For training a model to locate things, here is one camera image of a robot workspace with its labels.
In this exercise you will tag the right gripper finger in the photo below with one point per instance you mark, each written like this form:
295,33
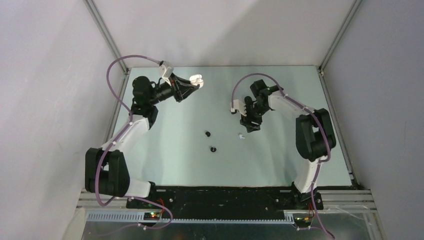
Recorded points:
249,126
256,126

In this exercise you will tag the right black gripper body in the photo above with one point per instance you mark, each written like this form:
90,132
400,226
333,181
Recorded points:
254,113

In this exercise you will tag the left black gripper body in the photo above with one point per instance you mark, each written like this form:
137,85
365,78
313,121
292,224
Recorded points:
177,93

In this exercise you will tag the white earbud charging case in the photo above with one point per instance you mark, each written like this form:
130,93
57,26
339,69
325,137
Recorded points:
196,80

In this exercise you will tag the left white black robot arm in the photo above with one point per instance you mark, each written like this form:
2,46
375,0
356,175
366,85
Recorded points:
106,167

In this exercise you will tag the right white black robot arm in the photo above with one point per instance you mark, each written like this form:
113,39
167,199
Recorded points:
314,133

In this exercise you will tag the right controller board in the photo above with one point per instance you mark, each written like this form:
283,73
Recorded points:
303,222

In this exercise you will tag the controller board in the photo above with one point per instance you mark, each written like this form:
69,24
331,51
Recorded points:
152,216
303,222

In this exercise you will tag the left controller board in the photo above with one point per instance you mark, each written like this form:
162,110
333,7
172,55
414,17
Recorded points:
152,216

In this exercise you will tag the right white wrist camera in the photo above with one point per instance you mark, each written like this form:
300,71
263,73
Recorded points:
238,106

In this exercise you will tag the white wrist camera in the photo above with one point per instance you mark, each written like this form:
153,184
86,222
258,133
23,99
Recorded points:
238,106
165,70

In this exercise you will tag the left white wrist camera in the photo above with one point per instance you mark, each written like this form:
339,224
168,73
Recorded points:
165,70

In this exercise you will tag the left aluminium corner post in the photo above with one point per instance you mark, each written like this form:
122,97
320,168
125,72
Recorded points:
103,28

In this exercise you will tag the aluminium corner post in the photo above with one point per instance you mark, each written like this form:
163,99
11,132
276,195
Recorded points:
103,28
340,34

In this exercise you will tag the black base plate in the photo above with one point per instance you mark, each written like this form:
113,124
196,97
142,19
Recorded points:
233,203

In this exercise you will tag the right aluminium corner post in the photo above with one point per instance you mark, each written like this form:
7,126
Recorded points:
340,34

